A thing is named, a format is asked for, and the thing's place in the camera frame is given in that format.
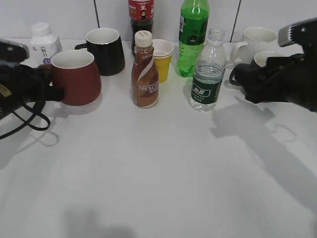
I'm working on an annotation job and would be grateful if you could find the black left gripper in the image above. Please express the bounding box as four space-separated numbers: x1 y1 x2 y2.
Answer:
0 60 65 117

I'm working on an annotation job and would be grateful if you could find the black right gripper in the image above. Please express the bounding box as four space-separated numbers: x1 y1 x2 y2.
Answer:
241 54 317 106

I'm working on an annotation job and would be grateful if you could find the red ceramic mug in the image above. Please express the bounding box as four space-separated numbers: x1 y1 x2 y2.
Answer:
51 50 102 106

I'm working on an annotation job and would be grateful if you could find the clear water bottle green label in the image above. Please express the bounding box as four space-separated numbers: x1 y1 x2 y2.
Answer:
190 29 226 112

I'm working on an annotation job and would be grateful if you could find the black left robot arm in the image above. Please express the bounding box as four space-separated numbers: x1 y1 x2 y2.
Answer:
0 64 65 119

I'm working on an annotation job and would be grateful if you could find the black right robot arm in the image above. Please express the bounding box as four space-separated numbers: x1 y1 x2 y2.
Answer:
229 54 317 112

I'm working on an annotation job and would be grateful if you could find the dark grey ceramic mug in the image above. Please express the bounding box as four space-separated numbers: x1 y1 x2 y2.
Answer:
229 51 284 86

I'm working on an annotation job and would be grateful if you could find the white ceramic mug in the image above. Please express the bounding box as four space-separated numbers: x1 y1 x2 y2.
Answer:
229 27 278 66

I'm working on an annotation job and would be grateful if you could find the black ceramic mug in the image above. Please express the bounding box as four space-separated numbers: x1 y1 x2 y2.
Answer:
75 28 125 76

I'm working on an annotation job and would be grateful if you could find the white blueberry yogurt bottle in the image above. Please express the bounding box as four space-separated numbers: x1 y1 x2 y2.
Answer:
30 22 62 65

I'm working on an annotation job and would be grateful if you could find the green soda bottle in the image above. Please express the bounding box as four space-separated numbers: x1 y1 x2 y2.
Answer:
177 0 210 77

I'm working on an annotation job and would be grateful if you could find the brown Nescafe coffee bottle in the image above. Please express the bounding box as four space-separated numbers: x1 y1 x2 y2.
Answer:
131 30 159 108

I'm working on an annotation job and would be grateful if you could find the yellow plastic cup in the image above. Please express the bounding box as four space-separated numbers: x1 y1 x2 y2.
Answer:
154 55 172 83

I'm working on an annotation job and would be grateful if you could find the white paper cup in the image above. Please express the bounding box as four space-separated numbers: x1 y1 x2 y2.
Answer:
153 39 174 59

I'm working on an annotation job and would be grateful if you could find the cola bottle red label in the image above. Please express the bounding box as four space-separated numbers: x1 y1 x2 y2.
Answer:
128 0 155 56

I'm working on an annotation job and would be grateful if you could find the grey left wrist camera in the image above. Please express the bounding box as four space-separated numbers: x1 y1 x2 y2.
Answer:
0 39 29 64

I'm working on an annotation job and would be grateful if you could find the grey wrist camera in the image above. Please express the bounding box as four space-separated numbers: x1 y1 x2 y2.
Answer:
278 17 317 55
0 39 29 64

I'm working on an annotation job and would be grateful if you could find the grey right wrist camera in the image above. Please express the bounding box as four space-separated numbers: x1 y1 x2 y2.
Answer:
278 17 317 55

